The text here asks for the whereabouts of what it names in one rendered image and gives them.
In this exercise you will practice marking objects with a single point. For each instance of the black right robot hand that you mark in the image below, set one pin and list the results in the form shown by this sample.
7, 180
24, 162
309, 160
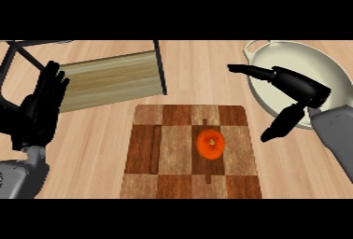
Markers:
295, 85

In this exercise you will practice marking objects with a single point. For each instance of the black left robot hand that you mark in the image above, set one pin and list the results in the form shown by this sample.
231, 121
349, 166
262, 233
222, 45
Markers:
41, 105

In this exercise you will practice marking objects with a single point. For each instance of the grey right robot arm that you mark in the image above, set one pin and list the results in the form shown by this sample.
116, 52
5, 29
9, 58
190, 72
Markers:
334, 133

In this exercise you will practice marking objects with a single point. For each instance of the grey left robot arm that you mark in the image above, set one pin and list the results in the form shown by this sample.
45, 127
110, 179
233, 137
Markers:
21, 174

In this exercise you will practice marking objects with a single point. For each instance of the cream white pot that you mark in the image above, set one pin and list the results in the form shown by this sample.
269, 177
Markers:
295, 71

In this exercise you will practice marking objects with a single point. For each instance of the pale wooden shelf board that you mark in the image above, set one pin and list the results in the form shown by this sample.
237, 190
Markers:
110, 79

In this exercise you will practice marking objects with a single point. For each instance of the orange squash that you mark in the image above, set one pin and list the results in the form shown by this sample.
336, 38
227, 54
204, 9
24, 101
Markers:
210, 144

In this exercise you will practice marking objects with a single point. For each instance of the checkered wooden cutting board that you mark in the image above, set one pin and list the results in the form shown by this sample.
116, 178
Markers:
191, 152

